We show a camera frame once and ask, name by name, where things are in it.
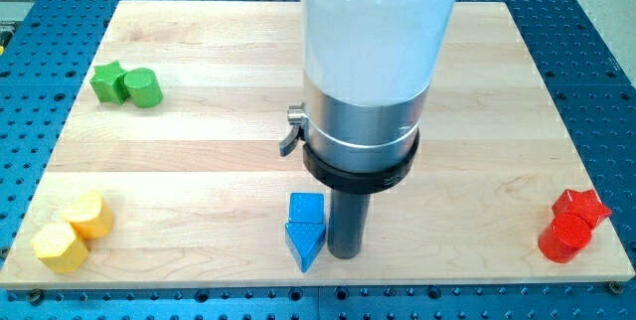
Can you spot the red star block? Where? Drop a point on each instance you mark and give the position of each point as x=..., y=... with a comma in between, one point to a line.
x=584, y=204

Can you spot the yellow cylinder block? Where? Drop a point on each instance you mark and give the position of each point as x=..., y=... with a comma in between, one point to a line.
x=90, y=216

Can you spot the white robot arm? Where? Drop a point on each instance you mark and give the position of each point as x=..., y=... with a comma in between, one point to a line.
x=367, y=66

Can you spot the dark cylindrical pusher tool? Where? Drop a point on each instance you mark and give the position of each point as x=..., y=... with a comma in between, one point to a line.
x=346, y=225

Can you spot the green cylinder block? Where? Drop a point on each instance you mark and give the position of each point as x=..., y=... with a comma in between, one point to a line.
x=143, y=87

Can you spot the red cylinder block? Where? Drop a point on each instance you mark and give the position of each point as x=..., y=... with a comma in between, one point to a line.
x=564, y=238

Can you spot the blue triangle block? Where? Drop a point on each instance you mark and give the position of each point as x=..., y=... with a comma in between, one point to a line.
x=305, y=241

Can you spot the green star block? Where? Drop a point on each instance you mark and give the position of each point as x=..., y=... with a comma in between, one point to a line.
x=107, y=83

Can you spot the blue cube block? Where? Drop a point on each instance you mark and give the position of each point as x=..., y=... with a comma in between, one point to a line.
x=306, y=208

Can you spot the yellow hexagon block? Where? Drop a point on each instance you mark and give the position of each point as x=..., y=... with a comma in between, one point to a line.
x=59, y=247

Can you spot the wooden board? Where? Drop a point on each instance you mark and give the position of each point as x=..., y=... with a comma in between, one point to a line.
x=200, y=194

